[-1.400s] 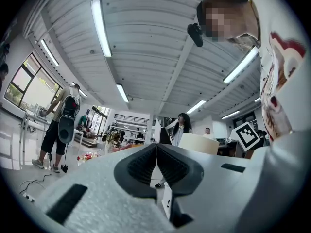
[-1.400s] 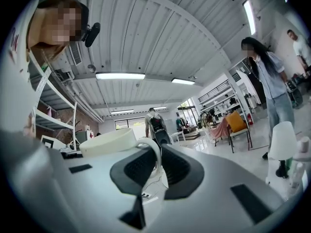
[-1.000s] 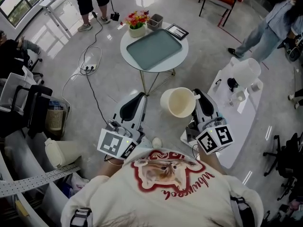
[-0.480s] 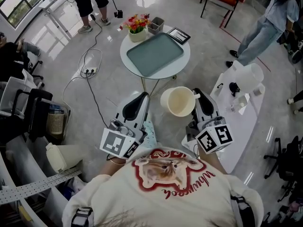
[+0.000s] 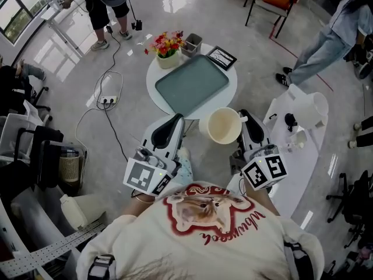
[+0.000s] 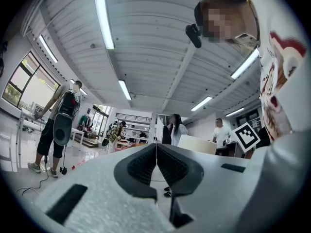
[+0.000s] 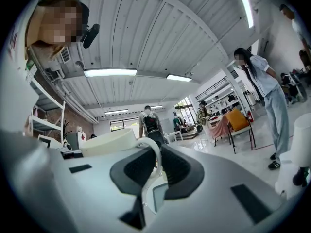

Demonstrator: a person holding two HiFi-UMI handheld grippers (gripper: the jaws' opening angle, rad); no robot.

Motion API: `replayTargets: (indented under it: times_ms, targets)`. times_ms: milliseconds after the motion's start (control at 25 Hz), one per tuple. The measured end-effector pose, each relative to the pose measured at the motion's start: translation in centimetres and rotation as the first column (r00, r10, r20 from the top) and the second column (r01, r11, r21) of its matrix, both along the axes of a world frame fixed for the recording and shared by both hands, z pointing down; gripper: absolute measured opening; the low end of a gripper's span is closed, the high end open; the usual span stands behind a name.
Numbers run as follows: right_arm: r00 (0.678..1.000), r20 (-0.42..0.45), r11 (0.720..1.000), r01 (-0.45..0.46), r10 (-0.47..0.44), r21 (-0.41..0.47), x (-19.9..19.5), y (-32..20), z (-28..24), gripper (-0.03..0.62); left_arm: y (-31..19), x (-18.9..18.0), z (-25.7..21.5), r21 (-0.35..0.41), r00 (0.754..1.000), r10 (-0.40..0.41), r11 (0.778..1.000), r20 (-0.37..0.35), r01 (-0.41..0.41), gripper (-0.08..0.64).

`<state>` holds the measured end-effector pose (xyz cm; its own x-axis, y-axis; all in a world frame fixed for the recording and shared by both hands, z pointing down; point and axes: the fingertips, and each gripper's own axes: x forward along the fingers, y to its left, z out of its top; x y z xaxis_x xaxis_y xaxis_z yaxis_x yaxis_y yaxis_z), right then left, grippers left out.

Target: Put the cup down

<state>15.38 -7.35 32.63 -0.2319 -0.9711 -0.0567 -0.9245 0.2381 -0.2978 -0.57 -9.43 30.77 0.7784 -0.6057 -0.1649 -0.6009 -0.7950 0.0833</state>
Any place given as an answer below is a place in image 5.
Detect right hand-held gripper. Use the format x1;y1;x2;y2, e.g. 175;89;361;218
230;110;288;191

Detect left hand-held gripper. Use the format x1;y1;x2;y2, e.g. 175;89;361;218
122;113;186;198

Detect cream ceramic mug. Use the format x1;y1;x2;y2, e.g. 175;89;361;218
199;107;248;145

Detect grey-green serving tray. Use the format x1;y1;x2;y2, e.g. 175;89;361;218
154;54;230;115

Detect person's left forearm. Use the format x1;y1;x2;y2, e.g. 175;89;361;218
121;190;157;217

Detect person's right forearm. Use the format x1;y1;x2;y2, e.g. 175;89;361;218
241;185;280;217

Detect small grey box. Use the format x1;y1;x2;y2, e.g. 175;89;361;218
180;33;203;58

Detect small black desk gadget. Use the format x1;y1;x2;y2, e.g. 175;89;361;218
284;113;298;133

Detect person's star-print pyjama trousers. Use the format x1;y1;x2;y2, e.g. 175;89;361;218
174;155;195;186

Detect small white mug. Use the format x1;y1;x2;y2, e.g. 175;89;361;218
291;129;307;150

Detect round white side table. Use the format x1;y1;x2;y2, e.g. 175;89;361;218
145;43;238;121

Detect large white plastic jug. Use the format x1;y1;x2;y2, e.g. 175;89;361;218
287;83;329;128

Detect white curved counter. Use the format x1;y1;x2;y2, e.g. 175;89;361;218
262;96;330;218

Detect cream pot of red flowers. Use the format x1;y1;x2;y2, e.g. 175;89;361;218
144;30;186;70

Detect wicker waste basket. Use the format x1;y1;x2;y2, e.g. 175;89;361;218
59;155;80;183

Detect cream plastic canister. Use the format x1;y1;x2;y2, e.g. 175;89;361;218
59;193;107;232

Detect black chair with draped jacket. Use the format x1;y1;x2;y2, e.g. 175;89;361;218
14;125;65;192

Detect black office chair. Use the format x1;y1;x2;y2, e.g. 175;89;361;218
326;170;373;249
29;85;53;125

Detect person's white printed t-shirt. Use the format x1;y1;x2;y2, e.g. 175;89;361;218
76;181;326;280

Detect white chair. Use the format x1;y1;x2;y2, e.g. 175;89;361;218
0;99;53;157

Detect white work table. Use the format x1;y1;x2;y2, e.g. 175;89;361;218
40;0;88;58

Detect large window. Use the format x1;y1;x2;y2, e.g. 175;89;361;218
0;0;64;45

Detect black power cable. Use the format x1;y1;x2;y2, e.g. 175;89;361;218
93;24;129;162

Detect thin gold bracelet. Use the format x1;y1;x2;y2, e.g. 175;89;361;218
130;191;154;205

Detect black picture frame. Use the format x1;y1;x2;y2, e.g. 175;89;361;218
205;45;237;71

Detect white power cable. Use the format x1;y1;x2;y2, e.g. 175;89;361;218
75;70;125;186

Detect person's right shoulder strap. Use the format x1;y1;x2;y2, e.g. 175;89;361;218
284;240;317;280

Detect person's shoulder strap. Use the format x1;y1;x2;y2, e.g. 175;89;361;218
87;254;117;280
284;240;317;280

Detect person's left shoulder strap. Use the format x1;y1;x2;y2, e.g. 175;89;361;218
87;254;117;280

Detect perforated metal rail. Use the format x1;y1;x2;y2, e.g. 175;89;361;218
0;222;105;277

